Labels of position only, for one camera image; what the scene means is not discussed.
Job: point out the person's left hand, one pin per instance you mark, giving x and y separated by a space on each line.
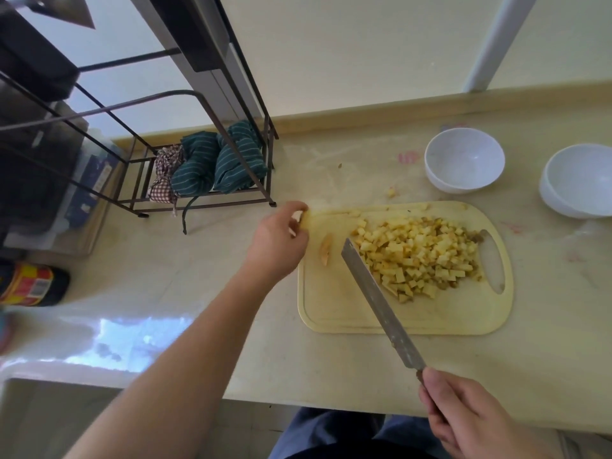
275 246

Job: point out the person's right hand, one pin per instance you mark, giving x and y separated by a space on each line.
471 420

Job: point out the person's right thumb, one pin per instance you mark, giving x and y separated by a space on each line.
449 381

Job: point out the person's left thumb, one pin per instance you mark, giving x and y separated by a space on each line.
300 235

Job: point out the beige plastic cutting board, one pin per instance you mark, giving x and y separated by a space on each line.
344 305

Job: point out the steel kitchen knife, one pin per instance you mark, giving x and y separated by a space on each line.
377 301

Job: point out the person's left forearm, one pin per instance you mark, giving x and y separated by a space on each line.
191 363

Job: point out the potato peel strip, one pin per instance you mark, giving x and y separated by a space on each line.
326 250

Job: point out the green striped cloth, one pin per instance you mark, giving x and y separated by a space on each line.
193 167
241 157

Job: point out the small potato piece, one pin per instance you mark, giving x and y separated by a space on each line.
392 191

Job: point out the pile of diced potato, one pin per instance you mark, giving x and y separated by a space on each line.
416 258

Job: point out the person's blue trousers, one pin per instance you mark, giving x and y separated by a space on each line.
344 437

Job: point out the red checkered cloth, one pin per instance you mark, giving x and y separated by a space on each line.
165 179

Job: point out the black metal rack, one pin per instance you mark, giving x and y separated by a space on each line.
205 107

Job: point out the white bowl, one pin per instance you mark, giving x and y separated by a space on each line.
463 160
576 181

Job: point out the blue box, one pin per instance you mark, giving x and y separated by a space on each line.
93 186

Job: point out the clear plastic container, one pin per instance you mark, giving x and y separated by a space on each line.
57 195

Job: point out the dark bottle with red label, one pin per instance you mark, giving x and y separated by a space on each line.
31 284

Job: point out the white pipe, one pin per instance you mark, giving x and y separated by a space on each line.
497 42

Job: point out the black appliance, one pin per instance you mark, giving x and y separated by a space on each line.
33 62

